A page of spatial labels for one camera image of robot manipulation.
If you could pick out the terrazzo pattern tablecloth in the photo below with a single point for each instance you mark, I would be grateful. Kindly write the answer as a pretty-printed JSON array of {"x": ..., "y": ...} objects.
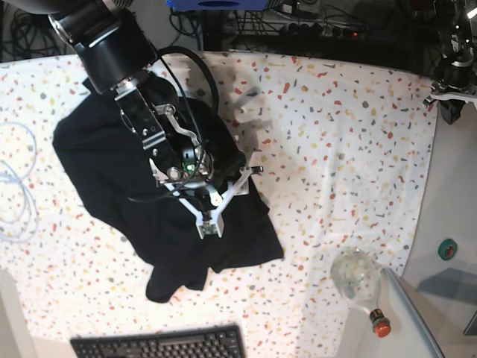
[{"x": 345, "y": 149}]

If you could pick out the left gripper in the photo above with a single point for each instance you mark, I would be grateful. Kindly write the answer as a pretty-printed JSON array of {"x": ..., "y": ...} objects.
[{"x": 450, "y": 100}]

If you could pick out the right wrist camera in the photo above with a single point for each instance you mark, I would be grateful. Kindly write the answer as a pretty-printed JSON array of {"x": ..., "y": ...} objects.
[{"x": 210, "y": 227}]

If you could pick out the green tape roll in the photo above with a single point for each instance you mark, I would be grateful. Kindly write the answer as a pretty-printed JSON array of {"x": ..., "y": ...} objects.
[{"x": 447, "y": 249}]

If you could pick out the grey metal bar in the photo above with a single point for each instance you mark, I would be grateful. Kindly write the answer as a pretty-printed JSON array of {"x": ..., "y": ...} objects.
[{"x": 410, "y": 333}]

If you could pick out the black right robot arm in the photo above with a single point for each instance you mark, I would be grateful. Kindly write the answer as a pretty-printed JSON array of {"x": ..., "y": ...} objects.
[{"x": 191, "y": 152}]

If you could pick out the black t-shirt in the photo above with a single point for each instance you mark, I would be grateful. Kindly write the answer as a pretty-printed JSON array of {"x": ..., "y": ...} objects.
[{"x": 106, "y": 164}]

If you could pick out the blue box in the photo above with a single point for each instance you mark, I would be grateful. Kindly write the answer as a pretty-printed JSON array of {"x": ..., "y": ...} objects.
[{"x": 186, "y": 5}]

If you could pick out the black computer keyboard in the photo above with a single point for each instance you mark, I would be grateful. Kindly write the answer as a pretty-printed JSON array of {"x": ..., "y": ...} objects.
[{"x": 223, "y": 341}]

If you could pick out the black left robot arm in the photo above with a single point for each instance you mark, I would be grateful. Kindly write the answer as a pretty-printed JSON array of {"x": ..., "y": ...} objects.
[{"x": 454, "y": 78}]

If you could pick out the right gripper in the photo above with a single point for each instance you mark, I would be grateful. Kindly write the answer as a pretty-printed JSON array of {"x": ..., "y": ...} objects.
[{"x": 206, "y": 190}]

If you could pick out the clear bottle with orange cap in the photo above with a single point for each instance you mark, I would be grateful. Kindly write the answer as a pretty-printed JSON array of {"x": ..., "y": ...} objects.
[{"x": 358, "y": 279}]

